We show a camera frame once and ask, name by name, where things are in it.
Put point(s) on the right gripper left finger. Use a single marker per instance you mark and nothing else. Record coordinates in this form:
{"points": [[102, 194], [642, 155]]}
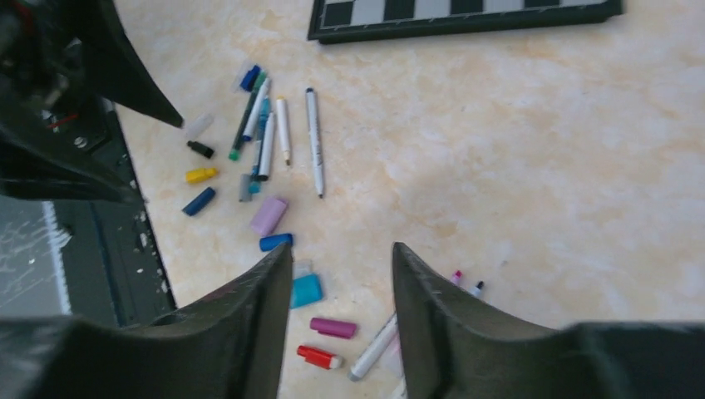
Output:
{"points": [[228, 344]]}

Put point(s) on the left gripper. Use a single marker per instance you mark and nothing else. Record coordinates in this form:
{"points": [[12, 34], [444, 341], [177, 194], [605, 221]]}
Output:
{"points": [[59, 61]]}

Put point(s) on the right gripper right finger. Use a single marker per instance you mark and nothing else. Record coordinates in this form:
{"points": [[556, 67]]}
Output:
{"points": [[457, 346]]}

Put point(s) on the thick blue whiteboard marker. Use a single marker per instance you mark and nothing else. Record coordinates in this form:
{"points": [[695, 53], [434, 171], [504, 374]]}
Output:
{"points": [[477, 289]]}

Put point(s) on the purple highlighter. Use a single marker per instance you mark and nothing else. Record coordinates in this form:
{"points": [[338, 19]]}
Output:
{"points": [[456, 277]]}

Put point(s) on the red pen cap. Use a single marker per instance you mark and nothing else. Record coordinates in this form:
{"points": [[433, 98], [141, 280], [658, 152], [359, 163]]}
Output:
{"points": [[319, 358]]}

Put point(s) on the light blue highlighter cap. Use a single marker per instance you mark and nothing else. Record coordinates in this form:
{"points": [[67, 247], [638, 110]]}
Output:
{"points": [[306, 290]]}

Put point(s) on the magenta pen cap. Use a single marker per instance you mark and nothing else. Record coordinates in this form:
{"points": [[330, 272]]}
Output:
{"points": [[333, 328]]}

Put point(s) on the purple highlighter cap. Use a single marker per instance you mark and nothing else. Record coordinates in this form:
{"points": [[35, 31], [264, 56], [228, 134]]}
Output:
{"points": [[267, 218]]}

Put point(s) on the clear teal pen cap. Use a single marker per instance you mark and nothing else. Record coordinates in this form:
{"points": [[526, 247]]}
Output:
{"points": [[198, 126]]}

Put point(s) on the grey marker cap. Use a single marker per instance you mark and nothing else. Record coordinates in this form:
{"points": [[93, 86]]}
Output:
{"points": [[244, 188]]}

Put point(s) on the green pen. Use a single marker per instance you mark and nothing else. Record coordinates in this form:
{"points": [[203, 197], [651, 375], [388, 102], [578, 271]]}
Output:
{"points": [[234, 153]]}

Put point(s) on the grey white marker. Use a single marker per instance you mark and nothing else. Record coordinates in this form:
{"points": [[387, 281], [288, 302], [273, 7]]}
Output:
{"points": [[374, 350]]}

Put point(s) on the black grey chessboard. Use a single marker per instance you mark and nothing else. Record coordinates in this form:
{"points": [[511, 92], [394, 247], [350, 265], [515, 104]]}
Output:
{"points": [[335, 22]]}

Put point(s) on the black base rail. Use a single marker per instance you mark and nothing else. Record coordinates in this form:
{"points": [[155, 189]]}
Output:
{"points": [[111, 262]]}

